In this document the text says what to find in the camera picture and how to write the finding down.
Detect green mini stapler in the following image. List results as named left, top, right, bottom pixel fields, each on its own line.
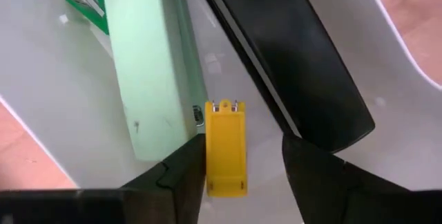
left=65, top=0, right=110, bottom=59

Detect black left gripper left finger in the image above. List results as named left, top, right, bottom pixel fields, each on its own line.
left=0, top=133, right=208, bottom=224

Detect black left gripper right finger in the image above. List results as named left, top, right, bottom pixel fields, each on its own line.
left=281, top=133, right=442, bottom=224

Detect white plastic bin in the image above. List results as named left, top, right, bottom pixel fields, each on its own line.
left=0, top=0, right=442, bottom=224

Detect mint green stapler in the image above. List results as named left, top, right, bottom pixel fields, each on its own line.
left=99, top=0, right=210, bottom=162

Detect yellow mini stapler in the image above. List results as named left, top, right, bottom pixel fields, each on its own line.
left=204, top=98, right=248, bottom=198

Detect black stapler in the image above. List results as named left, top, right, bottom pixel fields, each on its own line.
left=191, top=0, right=376, bottom=154

